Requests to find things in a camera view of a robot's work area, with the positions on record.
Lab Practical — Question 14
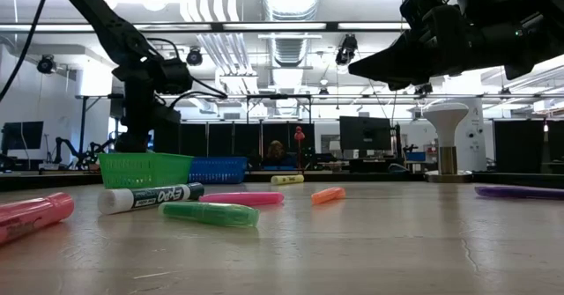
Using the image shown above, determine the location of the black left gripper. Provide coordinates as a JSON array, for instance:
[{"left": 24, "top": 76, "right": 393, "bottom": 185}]
[{"left": 114, "top": 78, "right": 156, "bottom": 155}]

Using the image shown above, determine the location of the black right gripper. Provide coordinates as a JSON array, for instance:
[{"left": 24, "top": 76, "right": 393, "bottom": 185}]
[{"left": 346, "top": 4, "right": 477, "bottom": 92}]

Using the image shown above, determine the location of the green Expo dry-erase marker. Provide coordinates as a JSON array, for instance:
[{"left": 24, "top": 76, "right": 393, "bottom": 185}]
[{"left": 97, "top": 182, "right": 205, "bottom": 216}]

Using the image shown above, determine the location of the green highlighter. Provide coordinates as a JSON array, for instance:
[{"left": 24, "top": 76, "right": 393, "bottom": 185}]
[{"left": 158, "top": 201, "right": 260, "bottom": 229}]

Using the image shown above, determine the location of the pink slim highlighter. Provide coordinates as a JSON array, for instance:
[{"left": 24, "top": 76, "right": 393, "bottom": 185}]
[{"left": 198, "top": 191, "right": 286, "bottom": 207}]

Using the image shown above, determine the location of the pink Sharpie highlighter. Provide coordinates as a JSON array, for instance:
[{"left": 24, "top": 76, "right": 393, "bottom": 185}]
[{"left": 0, "top": 192, "right": 75, "bottom": 246}]

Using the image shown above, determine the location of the orange highlighter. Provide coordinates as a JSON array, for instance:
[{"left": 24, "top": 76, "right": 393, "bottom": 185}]
[{"left": 310, "top": 186, "right": 347, "bottom": 206}]

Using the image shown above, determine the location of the purple slim highlighter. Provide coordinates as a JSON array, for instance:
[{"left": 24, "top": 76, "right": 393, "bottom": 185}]
[{"left": 474, "top": 184, "right": 564, "bottom": 201}]

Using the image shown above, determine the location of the green plastic basket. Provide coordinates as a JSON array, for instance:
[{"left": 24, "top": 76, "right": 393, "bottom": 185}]
[{"left": 98, "top": 152, "right": 195, "bottom": 189}]

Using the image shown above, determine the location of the black computer monitor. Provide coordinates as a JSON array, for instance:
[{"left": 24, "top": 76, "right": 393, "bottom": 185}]
[{"left": 338, "top": 115, "right": 393, "bottom": 151}]

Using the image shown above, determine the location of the white mushroom-shaped lamp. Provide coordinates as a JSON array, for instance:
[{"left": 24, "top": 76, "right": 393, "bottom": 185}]
[{"left": 425, "top": 100, "right": 475, "bottom": 182}]

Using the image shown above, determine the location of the blue plastic basket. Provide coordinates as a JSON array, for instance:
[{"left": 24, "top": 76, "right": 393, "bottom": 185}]
[{"left": 188, "top": 156, "right": 249, "bottom": 185}]

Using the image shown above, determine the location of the white round pillar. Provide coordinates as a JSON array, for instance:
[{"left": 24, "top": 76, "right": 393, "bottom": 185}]
[{"left": 456, "top": 94, "right": 488, "bottom": 172}]

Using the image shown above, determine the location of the black partition screen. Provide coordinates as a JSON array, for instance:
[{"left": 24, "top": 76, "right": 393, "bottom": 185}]
[
  {"left": 493, "top": 117, "right": 564, "bottom": 173},
  {"left": 152, "top": 122, "right": 316, "bottom": 171}
]

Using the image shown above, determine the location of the pink flamingo figure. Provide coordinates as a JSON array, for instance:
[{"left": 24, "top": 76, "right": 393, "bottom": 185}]
[{"left": 293, "top": 126, "right": 307, "bottom": 151}]

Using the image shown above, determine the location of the person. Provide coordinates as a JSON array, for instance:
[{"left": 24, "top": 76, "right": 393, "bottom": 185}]
[{"left": 263, "top": 139, "right": 292, "bottom": 171}]

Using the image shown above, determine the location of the yellow highlighter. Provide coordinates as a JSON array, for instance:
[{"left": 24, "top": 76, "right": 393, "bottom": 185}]
[{"left": 271, "top": 173, "right": 305, "bottom": 186}]

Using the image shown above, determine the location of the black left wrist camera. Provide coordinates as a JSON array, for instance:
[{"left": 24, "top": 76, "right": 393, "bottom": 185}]
[{"left": 153, "top": 104, "right": 182, "bottom": 127}]

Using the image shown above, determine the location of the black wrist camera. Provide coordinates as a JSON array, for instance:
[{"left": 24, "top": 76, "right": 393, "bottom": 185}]
[
  {"left": 153, "top": 104, "right": 182, "bottom": 127},
  {"left": 399, "top": 0, "right": 442, "bottom": 27}
]

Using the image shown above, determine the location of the black metal frame stand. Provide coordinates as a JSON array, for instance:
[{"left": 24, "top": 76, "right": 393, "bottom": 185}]
[{"left": 74, "top": 94, "right": 149, "bottom": 173}]

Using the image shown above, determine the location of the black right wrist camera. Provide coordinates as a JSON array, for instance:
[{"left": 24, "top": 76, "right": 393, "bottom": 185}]
[{"left": 399, "top": 0, "right": 442, "bottom": 27}]

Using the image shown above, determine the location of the black overhead frame bar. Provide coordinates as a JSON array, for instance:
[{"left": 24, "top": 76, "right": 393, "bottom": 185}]
[{"left": 0, "top": 19, "right": 564, "bottom": 34}]

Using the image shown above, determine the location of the black left camera cable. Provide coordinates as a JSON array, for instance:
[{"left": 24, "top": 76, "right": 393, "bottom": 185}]
[{"left": 146, "top": 37, "right": 229, "bottom": 110}]

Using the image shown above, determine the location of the black wall screen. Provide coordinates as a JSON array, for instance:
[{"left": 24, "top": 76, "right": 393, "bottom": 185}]
[{"left": 1, "top": 121, "right": 45, "bottom": 151}]

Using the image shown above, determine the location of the silver ceiling air duct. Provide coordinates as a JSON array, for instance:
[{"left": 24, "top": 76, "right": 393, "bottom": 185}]
[{"left": 259, "top": 0, "right": 322, "bottom": 67}]

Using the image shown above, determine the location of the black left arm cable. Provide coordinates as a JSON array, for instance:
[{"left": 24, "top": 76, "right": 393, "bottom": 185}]
[{"left": 0, "top": 0, "right": 54, "bottom": 102}]

